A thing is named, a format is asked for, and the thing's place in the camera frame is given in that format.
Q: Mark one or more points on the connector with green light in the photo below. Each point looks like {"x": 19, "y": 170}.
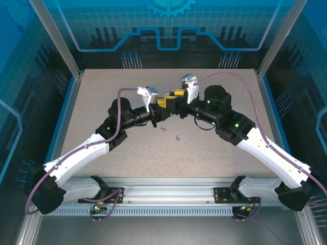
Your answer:
{"x": 246, "y": 208}
{"x": 97, "y": 207}

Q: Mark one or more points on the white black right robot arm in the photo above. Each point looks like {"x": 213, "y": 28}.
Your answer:
{"x": 276, "y": 158}

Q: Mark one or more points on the grey metal shelf panel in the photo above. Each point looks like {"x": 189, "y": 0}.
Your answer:
{"x": 166, "y": 232}

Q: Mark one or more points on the aluminium table side rail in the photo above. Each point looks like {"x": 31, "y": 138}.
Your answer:
{"x": 268, "y": 102}
{"x": 62, "y": 127}

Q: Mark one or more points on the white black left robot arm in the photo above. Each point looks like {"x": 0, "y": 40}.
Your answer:
{"x": 81, "y": 153}

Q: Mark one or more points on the aluminium frame post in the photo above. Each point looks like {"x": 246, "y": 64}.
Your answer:
{"x": 58, "y": 38}
{"x": 279, "y": 38}

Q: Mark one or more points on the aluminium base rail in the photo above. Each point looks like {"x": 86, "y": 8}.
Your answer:
{"x": 166, "y": 191}

